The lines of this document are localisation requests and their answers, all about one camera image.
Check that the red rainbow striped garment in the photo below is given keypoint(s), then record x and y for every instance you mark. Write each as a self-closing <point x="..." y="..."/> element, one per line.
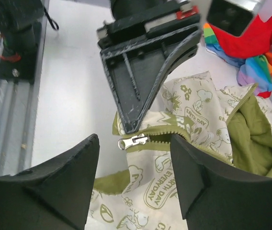
<point x="251" y="53"/>

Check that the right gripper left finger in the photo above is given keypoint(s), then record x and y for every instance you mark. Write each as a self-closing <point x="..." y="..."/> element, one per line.
<point x="54" y="195"/>

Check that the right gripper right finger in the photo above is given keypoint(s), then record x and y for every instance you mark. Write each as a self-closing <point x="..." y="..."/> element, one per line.
<point x="216" y="196"/>

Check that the aluminium front rail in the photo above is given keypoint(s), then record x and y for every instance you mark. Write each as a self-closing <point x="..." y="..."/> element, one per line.
<point x="18" y="109"/>

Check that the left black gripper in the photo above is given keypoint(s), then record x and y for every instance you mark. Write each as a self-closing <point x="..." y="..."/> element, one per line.
<point x="136" y="69"/>

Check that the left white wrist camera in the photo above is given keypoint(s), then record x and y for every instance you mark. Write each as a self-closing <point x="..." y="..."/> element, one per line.
<point x="231" y="16"/>

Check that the cream green printed jacket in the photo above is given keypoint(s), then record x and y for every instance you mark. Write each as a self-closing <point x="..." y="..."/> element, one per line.
<point x="232" y="125"/>

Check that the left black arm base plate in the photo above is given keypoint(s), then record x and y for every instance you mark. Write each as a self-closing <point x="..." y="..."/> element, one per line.
<point x="18" y="61"/>

